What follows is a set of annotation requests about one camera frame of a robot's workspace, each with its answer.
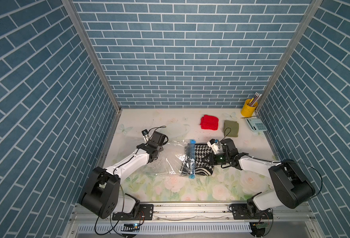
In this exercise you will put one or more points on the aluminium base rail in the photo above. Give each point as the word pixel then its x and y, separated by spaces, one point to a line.
pixel 202 220

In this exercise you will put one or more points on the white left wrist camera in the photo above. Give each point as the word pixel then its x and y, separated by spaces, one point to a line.
pixel 145 134

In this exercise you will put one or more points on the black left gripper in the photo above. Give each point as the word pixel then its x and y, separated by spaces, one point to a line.
pixel 160 148

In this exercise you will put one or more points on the clear plastic vacuum bag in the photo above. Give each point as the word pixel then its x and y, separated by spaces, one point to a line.
pixel 169 161

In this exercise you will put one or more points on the green knitted scarf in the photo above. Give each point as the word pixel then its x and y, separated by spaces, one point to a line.
pixel 231 128

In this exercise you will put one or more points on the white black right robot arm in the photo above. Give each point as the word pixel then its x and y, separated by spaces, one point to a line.
pixel 291 186

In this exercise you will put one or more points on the yellow pen holder cup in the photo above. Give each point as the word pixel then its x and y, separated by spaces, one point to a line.
pixel 247 111

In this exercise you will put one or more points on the red knitted scarf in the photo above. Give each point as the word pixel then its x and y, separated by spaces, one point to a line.
pixel 209 123

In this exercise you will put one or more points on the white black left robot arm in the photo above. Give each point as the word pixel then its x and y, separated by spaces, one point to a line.
pixel 100 194

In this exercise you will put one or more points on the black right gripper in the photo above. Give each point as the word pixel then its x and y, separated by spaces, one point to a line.
pixel 214 161

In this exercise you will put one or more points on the black white houndstooth scarf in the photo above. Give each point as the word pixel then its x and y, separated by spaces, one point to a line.
pixel 201 161

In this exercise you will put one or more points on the pens in yellow cup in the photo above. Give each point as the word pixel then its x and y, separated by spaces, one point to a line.
pixel 254 100

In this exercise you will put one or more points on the light blue calculator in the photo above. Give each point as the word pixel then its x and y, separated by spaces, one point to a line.
pixel 256 124

